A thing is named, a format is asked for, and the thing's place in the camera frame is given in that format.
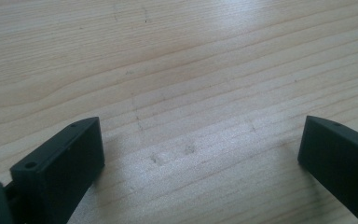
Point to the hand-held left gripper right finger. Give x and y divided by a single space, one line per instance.
341 155

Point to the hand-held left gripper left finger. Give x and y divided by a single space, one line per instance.
59 168

